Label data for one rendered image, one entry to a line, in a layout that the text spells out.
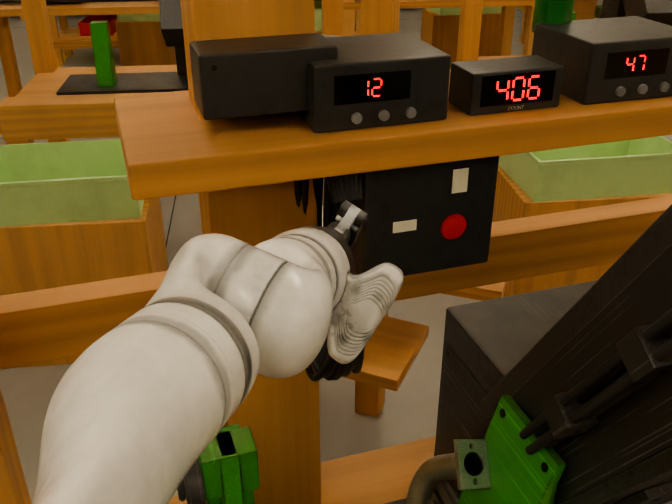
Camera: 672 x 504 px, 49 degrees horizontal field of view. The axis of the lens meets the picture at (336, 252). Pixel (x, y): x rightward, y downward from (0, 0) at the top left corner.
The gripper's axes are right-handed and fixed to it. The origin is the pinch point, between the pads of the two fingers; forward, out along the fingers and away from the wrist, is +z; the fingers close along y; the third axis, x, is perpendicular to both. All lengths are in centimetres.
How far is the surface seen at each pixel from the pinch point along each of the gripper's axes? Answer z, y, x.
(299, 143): 2.6, -7.6, -9.8
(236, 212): 13.9, 4.7, -14.8
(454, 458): 9.1, 14.1, 23.0
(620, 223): 56, -21, 33
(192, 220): 321, 85, -111
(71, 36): 600, 66, -388
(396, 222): 12.6, -5.0, 2.8
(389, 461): 50, 34, 22
